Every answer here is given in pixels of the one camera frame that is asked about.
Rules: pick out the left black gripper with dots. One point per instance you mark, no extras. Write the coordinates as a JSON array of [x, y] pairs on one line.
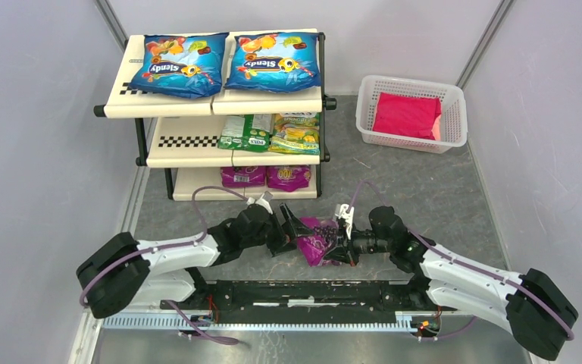
[[280, 234]]

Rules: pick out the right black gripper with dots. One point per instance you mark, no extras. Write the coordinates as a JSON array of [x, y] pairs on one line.
[[346, 243]]

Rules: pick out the purple candy bag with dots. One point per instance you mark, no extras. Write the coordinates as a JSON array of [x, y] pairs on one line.
[[239, 177], [314, 248], [288, 178]]

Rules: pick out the blue Slendy candy bag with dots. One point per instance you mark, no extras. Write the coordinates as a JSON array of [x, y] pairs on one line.
[[275, 62]]

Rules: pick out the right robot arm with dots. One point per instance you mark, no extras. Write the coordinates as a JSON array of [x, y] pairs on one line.
[[529, 306]]

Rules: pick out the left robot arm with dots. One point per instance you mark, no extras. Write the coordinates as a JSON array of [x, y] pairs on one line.
[[126, 270]]

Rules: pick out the yellow green candy bag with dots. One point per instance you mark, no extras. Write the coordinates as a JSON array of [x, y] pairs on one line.
[[297, 134]]

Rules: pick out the cream three-tier shelf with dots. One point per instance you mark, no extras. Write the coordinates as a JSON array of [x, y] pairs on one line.
[[180, 136]]

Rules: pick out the pink bag in basket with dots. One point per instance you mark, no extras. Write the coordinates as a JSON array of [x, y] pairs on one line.
[[407, 116]]

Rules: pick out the white plastic basket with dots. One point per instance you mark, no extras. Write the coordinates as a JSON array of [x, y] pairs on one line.
[[453, 121]]

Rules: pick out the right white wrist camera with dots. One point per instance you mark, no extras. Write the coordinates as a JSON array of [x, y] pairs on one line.
[[343, 215]]

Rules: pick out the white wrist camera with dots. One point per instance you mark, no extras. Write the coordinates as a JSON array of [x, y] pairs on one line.
[[264, 200], [343, 215]]

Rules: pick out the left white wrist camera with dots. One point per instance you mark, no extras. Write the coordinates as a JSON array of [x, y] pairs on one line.
[[264, 200]]

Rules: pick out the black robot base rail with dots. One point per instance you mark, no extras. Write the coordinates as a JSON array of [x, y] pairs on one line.
[[336, 306]]

